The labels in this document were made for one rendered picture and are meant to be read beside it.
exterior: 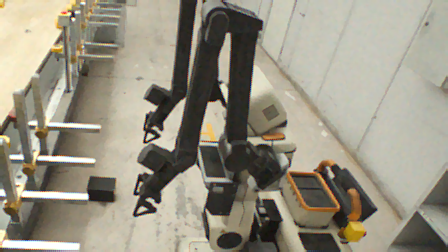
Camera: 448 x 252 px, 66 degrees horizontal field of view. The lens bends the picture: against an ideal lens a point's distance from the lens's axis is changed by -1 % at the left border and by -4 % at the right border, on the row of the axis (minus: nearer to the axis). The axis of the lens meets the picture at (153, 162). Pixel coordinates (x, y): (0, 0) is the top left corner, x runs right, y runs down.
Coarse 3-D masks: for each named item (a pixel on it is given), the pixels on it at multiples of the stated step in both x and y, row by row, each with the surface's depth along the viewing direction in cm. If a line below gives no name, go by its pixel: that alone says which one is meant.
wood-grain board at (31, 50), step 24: (24, 0) 355; (48, 0) 363; (0, 24) 284; (24, 24) 288; (48, 24) 293; (0, 48) 239; (24, 48) 243; (48, 48) 246; (0, 72) 207; (24, 72) 210; (0, 96) 183; (0, 120) 164
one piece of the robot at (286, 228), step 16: (336, 176) 135; (272, 192) 152; (352, 192) 126; (272, 208) 144; (288, 208) 143; (352, 208) 125; (272, 224) 141; (288, 224) 136; (336, 224) 138; (352, 224) 123; (272, 240) 145; (288, 240) 132; (304, 240) 130; (320, 240) 131; (336, 240) 131; (352, 240) 124
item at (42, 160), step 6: (12, 156) 155; (18, 156) 155; (42, 156) 157; (48, 156) 157; (54, 156) 157; (12, 162) 155; (18, 162) 155; (42, 162) 155; (48, 162) 156; (54, 162) 156; (60, 162) 156; (66, 162) 156; (72, 162) 156; (78, 162) 156; (84, 162) 156; (90, 162) 156
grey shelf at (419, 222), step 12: (444, 168) 182; (432, 180) 189; (444, 180) 190; (432, 192) 196; (444, 192) 196; (420, 204) 197; (432, 204) 200; (444, 204) 201; (408, 216) 205; (420, 216) 208; (432, 216) 191; (444, 216) 192; (396, 228) 215; (408, 228) 215; (420, 228) 215; (432, 228) 216; (444, 228) 184; (396, 240) 222; (408, 240) 222; (420, 240) 223; (432, 240) 223; (444, 240) 180
